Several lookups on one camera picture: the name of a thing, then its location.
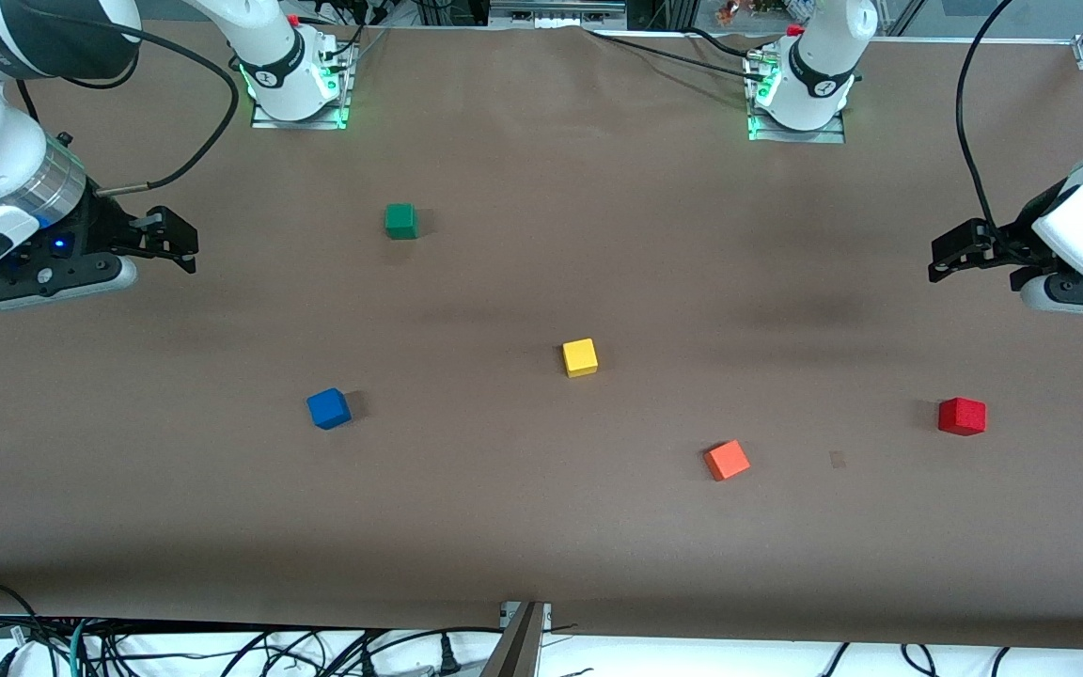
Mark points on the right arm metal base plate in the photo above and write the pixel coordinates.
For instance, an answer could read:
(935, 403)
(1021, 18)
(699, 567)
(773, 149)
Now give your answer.
(269, 120)

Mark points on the green cube block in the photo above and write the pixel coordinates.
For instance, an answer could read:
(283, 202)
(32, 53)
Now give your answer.
(400, 222)

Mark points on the brown table cover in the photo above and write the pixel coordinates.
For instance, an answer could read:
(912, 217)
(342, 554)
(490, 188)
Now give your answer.
(541, 527)

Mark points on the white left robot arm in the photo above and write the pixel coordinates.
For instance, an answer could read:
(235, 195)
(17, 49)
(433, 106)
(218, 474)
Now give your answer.
(814, 66)

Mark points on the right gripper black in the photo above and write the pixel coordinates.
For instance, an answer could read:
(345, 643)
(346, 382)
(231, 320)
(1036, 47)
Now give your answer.
(98, 228)

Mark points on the grey metal rail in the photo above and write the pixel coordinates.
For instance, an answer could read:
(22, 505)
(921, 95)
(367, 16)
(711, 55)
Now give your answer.
(556, 11)

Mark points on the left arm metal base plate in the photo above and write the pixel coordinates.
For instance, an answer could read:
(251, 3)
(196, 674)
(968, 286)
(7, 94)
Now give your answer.
(828, 137)

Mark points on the orange cube block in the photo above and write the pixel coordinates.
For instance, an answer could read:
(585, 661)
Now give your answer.
(727, 461)

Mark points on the red cube block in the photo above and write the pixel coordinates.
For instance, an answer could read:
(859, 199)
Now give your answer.
(962, 417)

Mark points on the small metal edge bracket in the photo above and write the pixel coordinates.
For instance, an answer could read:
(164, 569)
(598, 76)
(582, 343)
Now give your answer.
(511, 613)

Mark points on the blue cube block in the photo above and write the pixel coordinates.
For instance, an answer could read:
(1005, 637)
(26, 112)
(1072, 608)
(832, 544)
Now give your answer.
(327, 410)

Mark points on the dark metal beam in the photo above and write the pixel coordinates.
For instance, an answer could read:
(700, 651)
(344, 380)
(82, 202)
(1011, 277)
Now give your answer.
(515, 653)

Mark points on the black power plug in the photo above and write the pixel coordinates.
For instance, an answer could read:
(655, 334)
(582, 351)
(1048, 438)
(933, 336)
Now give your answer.
(449, 658)

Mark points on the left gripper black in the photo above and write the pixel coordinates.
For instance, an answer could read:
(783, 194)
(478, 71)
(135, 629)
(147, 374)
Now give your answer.
(1014, 241)

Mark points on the yellow cube block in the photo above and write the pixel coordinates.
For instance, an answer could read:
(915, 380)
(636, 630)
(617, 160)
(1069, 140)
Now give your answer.
(580, 358)

